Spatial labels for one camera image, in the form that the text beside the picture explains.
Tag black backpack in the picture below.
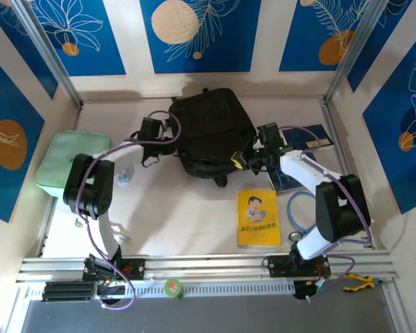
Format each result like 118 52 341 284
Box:
168 87 257 189

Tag navy blue notebook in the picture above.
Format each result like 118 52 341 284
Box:
279 123 336 153

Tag yellow cartoon book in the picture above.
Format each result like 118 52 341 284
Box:
236 189 281 248

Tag clear plastic item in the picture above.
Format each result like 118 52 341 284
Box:
110 223 131 244

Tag mint green zip pouch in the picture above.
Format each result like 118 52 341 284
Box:
34 130 114 200

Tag green tape roll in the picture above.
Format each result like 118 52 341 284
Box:
164 277 184 301

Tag yellow black pliers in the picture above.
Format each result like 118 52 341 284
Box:
343 273 376 292

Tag dark grey board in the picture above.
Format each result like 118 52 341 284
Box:
20 294 398 333

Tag black ribbed block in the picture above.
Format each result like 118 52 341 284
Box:
43 281 95 302

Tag light blue cable loop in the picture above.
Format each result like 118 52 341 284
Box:
286 189 318 239

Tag aluminium side rail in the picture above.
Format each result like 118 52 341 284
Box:
321 99 374 249

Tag long aluminium base rail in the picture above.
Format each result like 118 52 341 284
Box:
16 250 399 282

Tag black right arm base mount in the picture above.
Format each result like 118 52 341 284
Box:
267 255 332 278

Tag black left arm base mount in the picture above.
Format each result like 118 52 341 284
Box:
83 255 146 282

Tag white slotted cable duct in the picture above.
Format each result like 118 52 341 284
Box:
95 280 295 298

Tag aluminium frame post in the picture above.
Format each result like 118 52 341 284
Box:
324 0 392 103
12 0 84 108

